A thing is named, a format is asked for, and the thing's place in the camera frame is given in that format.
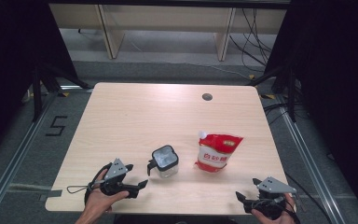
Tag black floor cables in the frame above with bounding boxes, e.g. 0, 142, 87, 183
262, 102, 307, 126

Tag thin white floor cable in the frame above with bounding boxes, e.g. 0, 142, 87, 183
127, 38, 252, 79

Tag red and white sugar pouch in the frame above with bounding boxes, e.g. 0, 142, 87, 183
194, 130, 244, 174

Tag beige wooden shelf unit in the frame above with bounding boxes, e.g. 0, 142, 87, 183
48, 3, 288, 62

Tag black curtain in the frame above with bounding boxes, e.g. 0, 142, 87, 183
0, 0, 79, 162
264, 0, 358, 224

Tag metal floor rail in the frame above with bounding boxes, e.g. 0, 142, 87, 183
0, 91, 60, 224
275, 94, 347, 224

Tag black metal stand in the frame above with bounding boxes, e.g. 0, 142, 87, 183
31, 62, 91, 122
247, 64, 298, 123

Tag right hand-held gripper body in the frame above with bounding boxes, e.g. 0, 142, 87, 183
243, 176, 297, 220

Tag clear jar with black lid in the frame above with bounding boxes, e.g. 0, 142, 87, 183
146, 145, 180, 179

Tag thin black cord loop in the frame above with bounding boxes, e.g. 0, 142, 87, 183
66, 185, 90, 195

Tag bundle of black cables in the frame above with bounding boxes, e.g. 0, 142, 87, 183
227, 8, 278, 68

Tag person's left hand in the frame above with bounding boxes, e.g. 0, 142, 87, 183
85, 169, 131, 215

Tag person's right hand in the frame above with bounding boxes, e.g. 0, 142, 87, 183
251, 193, 297, 224

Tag black gripper hand strap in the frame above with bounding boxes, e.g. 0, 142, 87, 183
84, 162, 113, 203

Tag grey tape strip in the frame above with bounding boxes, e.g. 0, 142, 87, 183
38, 189, 63, 202

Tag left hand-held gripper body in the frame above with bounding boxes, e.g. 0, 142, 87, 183
99, 158, 140, 199

